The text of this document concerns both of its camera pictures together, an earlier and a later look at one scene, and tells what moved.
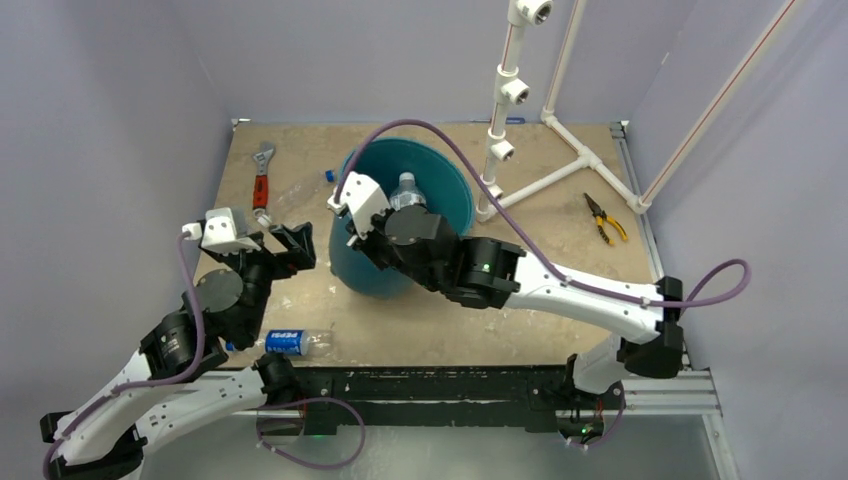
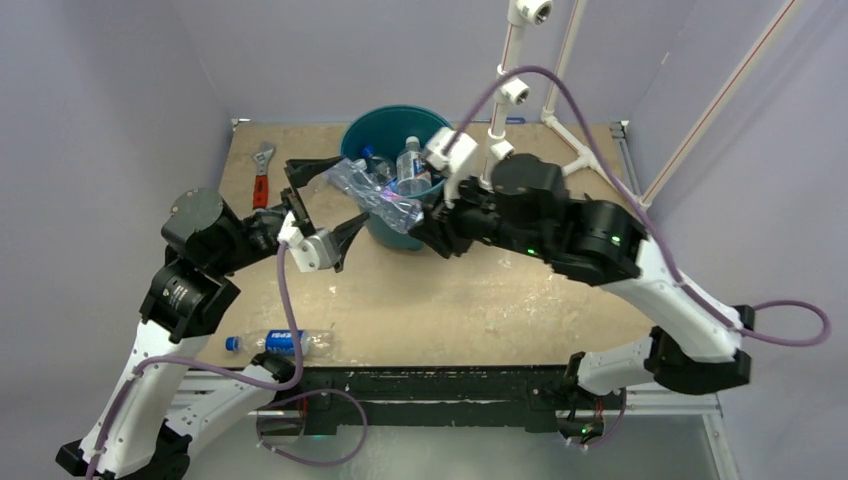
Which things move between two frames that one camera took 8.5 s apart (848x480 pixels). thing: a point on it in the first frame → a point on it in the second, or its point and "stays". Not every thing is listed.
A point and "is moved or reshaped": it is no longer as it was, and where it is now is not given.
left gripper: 298,240 → 302,171
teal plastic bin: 448,192 is moved or reshaped
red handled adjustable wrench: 260,182 stays
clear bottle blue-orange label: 407,192 → 412,173
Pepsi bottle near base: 297,342 stays
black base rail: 533,396 stays
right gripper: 367,244 → 440,224
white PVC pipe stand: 510,89 stays
